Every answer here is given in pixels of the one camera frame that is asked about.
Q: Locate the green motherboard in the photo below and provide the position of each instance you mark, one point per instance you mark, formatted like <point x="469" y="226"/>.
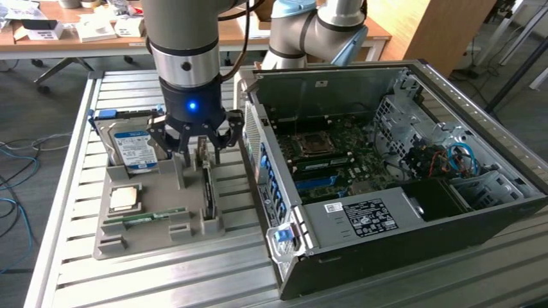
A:
<point x="365" y="170"/>

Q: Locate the metal CPU socket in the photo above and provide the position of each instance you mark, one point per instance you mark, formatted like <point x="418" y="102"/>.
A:
<point x="317" y="144"/>

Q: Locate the blue expansion slot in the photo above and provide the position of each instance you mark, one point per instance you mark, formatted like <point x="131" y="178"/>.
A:
<point x="315" y="183"/>

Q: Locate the white box with oval cutout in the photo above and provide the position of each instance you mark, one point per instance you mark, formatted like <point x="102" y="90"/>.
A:
<point x="97" y="30"/>

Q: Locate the metal disk bay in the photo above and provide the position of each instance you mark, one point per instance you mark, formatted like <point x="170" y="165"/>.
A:
<point x="493" y="189"/>

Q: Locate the wooden desk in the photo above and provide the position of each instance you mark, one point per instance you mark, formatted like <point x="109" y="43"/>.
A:
<point x="65" y="45"/>
<point x="379" y="32"/>

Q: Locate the silver CPU chip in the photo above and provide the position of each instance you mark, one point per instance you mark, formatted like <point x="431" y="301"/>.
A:
<point x="125" y="199"/>

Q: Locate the hard disk in blue carrier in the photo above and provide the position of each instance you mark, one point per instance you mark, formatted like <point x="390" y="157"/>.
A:
<point x="133" y="144"/>

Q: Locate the black and white box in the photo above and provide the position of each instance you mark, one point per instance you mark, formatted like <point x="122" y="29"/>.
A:
<point x="43" y="30"/>

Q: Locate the grey parts rack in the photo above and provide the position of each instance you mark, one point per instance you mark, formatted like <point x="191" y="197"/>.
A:
<point x="163" y="199"/>

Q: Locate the metal cup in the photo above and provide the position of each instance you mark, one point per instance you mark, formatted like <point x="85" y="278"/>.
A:
<point x="70" y="4"/>

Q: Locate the blue case release latch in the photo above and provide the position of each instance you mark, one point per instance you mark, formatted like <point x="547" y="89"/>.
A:
<point x="285" y="235"/>

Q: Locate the small white labelled box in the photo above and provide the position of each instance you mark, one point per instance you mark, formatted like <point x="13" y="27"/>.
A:
<point x="130" y="27"/>

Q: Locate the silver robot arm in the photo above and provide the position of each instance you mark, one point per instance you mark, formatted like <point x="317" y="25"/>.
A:
<point x="185" y="32"/>

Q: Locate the green RAM stick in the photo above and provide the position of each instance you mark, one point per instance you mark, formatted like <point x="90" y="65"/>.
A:
<point x="146" y="215"/>
<point x="322" y="163"/>

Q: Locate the silver chipset heatsink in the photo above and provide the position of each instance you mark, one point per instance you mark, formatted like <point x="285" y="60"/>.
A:
<point x="363" y="188"/>

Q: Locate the black open PC case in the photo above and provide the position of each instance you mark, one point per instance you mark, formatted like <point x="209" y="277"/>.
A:
<point x="429" y="256"/>

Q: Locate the green GPU with black cooler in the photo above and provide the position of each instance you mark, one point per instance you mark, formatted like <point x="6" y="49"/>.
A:
<point x="209" y="192"/>

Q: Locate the perforated metal drive cage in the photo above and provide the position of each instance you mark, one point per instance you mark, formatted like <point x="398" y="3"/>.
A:
<point x="398" y="128"/>

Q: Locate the grey power supply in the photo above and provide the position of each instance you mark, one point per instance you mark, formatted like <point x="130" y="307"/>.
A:
<point x="326" y="224"/>

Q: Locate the white paper stack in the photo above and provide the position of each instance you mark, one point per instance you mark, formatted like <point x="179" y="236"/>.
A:
<point x="259" y="30"/>

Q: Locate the clear plastic bag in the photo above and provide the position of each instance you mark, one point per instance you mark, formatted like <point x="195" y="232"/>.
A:
<point x="22" y="9"/>

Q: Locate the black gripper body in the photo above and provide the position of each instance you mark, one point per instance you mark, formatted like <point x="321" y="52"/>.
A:
<point x="193" y="109"/>

